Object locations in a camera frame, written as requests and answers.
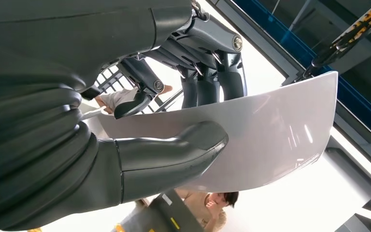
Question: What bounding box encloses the person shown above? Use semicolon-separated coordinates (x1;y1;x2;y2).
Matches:
174;189;240;232
94;85;174;115

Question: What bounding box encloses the blue steel beam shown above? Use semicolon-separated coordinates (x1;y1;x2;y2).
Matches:
231;0;371;146

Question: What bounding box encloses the black yellow striped bar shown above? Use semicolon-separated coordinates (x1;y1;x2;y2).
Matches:
294;0;371;83

